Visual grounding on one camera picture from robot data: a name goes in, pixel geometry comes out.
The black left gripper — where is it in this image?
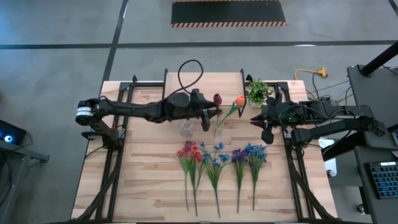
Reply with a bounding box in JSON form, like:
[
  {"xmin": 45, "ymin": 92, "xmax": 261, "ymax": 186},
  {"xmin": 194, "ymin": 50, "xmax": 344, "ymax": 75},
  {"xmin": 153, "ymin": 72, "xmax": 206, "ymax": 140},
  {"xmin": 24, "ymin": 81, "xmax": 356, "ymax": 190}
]
[{"xmin": 188, "ymin": 88, "xmax": 223, "ymax": 132}]

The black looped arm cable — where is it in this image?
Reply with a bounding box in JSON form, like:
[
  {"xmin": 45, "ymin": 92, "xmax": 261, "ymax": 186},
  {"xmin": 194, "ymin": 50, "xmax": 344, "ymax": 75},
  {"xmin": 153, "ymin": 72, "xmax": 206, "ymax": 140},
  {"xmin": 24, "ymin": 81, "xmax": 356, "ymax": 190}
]
[{"xmin": 177, "ymin": 59, "xmax": 205, "ymax": 97}]

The black hazard striped floor mat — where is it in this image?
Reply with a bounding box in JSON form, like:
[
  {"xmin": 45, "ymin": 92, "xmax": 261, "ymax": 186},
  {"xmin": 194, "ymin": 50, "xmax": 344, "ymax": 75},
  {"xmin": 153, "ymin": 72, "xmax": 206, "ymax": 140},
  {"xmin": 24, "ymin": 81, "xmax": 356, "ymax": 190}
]
[{"xmin": 170, "ymin": 0, "xmax": 287, "ymax": 28}]

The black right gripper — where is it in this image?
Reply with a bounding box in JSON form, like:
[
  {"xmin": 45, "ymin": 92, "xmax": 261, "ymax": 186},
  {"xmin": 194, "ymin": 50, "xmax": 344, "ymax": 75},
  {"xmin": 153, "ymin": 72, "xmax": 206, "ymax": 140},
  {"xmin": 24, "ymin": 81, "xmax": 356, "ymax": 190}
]
[{"xmin": 250, "ymin": 96, "xmax": 292, "ymax": 145}]

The grey desk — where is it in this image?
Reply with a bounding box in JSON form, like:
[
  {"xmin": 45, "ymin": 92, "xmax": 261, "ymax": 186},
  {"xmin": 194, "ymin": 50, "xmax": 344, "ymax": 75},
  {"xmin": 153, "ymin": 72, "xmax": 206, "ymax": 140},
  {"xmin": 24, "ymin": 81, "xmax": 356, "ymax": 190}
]
[
  {"xmin": 346, "ymin": 63, "xmax": 398, "ymax": 150},
  {"xmin": 354, "ymin": 144, "xmax": 398, "ymax": 224}
]

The black computer with blue light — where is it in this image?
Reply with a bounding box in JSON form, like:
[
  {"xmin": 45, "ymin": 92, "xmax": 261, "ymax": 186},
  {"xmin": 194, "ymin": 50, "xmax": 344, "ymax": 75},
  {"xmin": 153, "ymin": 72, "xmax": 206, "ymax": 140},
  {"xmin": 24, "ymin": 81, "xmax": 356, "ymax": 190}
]
[{"xmin": 0, "ymin": 119, "xmax": 27, "ymax": 146}]

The dense blue flower bunch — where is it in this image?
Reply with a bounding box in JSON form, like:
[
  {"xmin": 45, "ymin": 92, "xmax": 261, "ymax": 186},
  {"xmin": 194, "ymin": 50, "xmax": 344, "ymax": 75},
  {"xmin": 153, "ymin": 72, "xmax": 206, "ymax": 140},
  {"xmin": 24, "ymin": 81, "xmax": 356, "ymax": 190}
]
[{"xmin": 244, "ymin": 142, "xmax": 268, "ymax": 212}]

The green potted plant white pot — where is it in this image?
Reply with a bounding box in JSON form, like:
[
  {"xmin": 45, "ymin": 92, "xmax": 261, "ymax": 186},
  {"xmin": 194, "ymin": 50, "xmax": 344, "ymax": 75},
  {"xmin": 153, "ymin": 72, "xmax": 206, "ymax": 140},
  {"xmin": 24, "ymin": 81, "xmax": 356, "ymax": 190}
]
[{"xmin": 246, "ymin": 79, "xmax": 275, "ymax": 110}]

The red poppy flower bunch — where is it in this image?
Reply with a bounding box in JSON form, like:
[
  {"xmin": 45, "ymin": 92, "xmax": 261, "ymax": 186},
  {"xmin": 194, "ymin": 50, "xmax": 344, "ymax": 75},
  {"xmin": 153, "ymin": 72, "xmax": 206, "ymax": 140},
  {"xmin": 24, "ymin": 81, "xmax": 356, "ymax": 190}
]
[{"xmin": 176, "ymin": 142, "xmax": 205, "ymax": 218}]

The sparse blue flower bunch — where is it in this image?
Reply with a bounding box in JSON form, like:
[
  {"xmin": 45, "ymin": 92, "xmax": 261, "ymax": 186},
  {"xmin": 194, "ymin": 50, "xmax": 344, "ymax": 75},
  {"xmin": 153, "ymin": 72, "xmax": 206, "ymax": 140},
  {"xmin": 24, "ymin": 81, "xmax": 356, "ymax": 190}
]
[{"xmin": 198, "ymin": 141, "xmax": 231, "ymax": 219}]

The yellow extension cord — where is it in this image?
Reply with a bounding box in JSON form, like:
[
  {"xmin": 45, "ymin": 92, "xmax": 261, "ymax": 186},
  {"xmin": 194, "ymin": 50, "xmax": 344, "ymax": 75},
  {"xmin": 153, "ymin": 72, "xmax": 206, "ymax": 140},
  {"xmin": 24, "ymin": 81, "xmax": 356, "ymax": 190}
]
[{"xmin": 294, "ymin": 67, "xmax": 329, "ymax": 103}]

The grey metal stand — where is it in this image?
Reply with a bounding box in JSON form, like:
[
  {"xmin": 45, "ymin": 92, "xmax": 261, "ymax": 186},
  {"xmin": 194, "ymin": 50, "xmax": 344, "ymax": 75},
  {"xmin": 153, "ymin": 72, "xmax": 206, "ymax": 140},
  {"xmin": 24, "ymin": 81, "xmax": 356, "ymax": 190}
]
[{"xmin": 0, "ymin": 139, "xmax": 50, "ymax": 224}]

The black diagonal pole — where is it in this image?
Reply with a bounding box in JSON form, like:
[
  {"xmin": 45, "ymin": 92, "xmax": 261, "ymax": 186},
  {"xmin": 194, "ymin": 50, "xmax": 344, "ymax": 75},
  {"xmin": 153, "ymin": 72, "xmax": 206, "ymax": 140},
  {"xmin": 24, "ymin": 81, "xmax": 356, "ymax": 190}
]
[{"xmin": 360, "ymin": 42, "xmax": 398, "ymax": 77}]

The backlit keyboard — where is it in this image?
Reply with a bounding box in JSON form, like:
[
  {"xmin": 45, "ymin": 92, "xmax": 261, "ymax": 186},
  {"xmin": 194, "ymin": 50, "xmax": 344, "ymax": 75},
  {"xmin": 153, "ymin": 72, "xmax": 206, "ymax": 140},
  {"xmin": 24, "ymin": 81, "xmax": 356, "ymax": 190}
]
[{"xmin": 368, "ymin": 161, "xmax": 398, "ymax": 200}]

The purple flower bunch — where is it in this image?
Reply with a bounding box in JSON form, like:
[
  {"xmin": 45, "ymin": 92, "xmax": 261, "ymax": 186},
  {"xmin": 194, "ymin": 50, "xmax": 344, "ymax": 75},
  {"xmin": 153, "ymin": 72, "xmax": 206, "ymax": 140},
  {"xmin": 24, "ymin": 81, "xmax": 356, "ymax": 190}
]
[{"xmin": 231, "ymin": 148, "xmax": 249, "ymax": 215}]

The white box beside table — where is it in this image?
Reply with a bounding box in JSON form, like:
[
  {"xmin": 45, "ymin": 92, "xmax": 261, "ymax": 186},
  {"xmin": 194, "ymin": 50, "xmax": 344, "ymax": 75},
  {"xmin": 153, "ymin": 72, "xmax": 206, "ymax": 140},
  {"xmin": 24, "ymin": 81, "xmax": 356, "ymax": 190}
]
[{"xmin": 318, "ymin": 138, "xmax": 338, "ymax": 178}]

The squat textured glass vase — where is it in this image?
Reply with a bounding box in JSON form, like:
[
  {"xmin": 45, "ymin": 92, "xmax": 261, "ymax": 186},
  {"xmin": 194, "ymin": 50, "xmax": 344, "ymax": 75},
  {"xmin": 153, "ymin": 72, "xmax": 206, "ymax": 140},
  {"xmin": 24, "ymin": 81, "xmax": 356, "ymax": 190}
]
[{"xmin": 180, "ymin": 119, "xmax": 195, "ymax": 138}]

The wooden shelf with black legs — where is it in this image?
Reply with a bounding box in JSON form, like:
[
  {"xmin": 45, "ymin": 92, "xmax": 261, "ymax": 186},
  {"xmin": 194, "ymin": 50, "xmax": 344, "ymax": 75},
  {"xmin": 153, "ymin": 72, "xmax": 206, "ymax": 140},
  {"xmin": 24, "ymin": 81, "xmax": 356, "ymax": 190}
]
[{"xmin": 162, "ymin": 68, "xmax": 248, "ymax": 118}]

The tall smooth glass carafe vase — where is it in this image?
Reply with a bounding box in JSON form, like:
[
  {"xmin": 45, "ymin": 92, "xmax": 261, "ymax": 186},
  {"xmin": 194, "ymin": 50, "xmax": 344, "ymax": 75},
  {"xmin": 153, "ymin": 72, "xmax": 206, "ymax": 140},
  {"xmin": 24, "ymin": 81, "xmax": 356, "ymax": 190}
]
[{"xmin": 213, "ymin": 121, "xmax": 225, "ymax": 139}]

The pinkish red artificial tulip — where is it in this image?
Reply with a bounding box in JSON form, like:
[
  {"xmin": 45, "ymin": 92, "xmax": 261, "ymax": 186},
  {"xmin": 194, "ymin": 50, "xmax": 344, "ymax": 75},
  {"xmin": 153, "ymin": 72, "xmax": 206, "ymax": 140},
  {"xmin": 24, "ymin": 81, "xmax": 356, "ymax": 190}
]
[{"xmin": 183, "ymin": 140, "xmax": 195, "ymax": 212}]

